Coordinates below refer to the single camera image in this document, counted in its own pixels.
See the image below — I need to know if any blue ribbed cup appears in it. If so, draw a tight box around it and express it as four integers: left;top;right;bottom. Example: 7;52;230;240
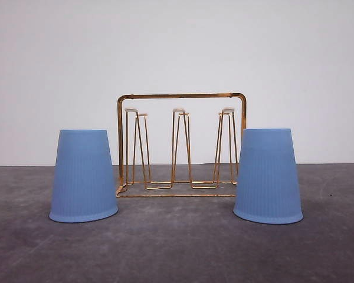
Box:
49;129;118;223
233;128;303;224

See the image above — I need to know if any gold wire cup rack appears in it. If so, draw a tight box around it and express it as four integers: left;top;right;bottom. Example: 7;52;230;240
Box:
116;93;247;198

